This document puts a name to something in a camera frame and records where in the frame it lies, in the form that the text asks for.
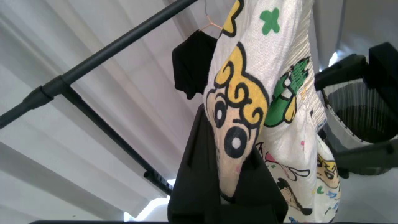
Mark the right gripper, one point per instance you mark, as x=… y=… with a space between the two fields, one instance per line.
x=382 y=71

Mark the pink clothes hanger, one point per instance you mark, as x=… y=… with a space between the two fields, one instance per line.
x=214 y=25

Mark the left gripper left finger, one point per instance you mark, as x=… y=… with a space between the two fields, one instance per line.
x=196 y=180

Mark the white laundry basket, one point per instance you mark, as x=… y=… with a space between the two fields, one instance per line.
x=357 y=118

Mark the white curtain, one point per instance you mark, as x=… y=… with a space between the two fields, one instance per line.
x=93 y=109

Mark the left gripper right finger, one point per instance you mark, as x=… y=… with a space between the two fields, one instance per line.
x=258 y=193

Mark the black T-shirt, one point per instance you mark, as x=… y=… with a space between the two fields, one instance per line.
x=192 y=65

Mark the cream printed garment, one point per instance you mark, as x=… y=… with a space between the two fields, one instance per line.
x=280 y=77

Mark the black clothes rack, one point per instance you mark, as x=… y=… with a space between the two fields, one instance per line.
x=124 y=35

